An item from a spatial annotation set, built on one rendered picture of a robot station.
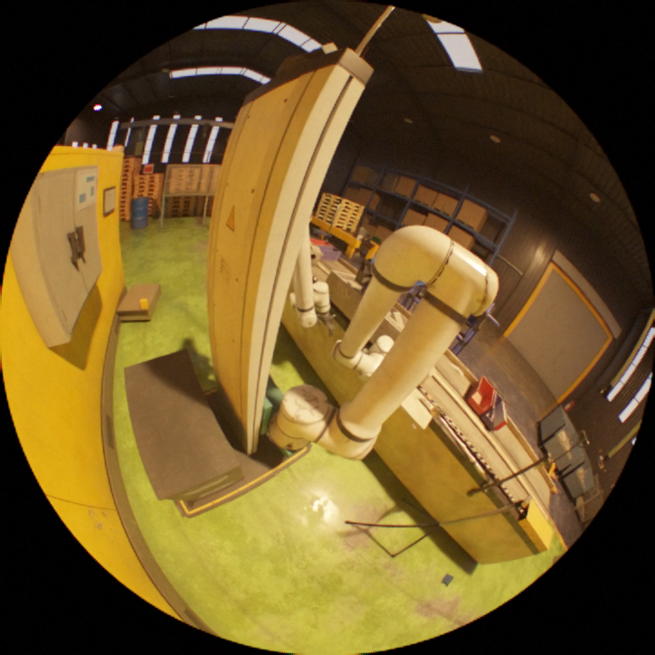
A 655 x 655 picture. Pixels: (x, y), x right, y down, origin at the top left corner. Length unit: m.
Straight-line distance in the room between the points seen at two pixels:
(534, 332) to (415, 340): 11.34
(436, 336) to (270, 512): 1.45
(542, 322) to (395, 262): 11.43
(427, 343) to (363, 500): 1.50
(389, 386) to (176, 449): 0.69
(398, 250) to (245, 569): 1.79
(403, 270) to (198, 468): 0.80
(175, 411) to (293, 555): 1.24
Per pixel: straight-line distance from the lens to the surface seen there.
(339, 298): 1.50
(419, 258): 0.40
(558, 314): 11.91
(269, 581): 1.69
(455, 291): 0.42
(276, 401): 0.94
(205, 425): 0.76
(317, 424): 0.65
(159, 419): 0.82
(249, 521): 1.56
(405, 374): 0.47
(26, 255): 1.15
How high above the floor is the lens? 1.55
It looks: 36 degrees down
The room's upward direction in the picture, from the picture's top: 24 degrees clockwise
